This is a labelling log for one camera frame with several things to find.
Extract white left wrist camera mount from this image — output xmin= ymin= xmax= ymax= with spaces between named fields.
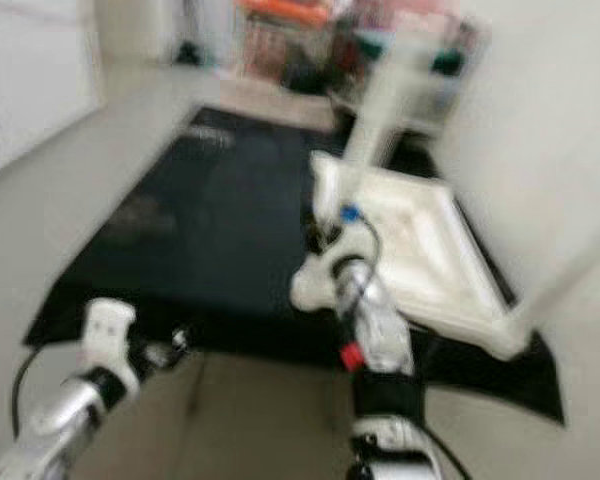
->
xmin=82 ymin=298 xmax=139 ymax=379

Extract white plastic table leg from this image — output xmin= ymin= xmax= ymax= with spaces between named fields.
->
xmin=290 ymin=35 xmax=433 ymax=313
xmin=508 ymin=215 xmax=600 ymax=349

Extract green pot with lid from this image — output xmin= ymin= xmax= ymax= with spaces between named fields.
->
xmin=355 ymin=33 xmax=463 ymax=76

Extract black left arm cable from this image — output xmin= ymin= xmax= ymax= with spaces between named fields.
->
xmin=12 ymin=345 xmax=43 ymax=413

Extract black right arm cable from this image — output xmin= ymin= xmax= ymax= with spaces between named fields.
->
xmin=345 ymin=212 xmax=391 ymax=311

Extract beige patterned cloth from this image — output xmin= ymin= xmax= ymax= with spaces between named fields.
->
xmin=218 ymin=78 xmax=343 ymax=133

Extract black table cloth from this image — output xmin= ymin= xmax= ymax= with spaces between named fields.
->
xmin=23 ymin=105 xmax=567 ymax=426

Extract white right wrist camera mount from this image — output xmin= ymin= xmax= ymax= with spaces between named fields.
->
xmin=325 ymin=212 xmax=379 ymax=273

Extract clear storage box orange lid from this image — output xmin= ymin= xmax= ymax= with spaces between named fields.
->
xmin=245 ymin=0 xmax=333 ymax=81

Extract clear plastic container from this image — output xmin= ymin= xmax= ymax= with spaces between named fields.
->
xmin=340 ymin=60 xmax=476 ymax=126

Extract coiled black hose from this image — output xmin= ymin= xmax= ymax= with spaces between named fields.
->
xmin=175 ymin=43 xmax=208 ymax=68

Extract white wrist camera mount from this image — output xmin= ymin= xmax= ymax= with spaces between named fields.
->
xmin=325 ymin=212 xmax=379 ymax=273
xmin=82 ymin=298 xmax=139 ymax=379

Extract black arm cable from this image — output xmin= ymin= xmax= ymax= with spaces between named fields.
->
xmin=345 ymin=212 xmax=391 ymax=311
xmin=12 ymin=345 xmax=43 ymax=413

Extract white plastic table top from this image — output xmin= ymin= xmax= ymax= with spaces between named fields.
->
xmin=290 ymin=150 xmax=533 ymax=363

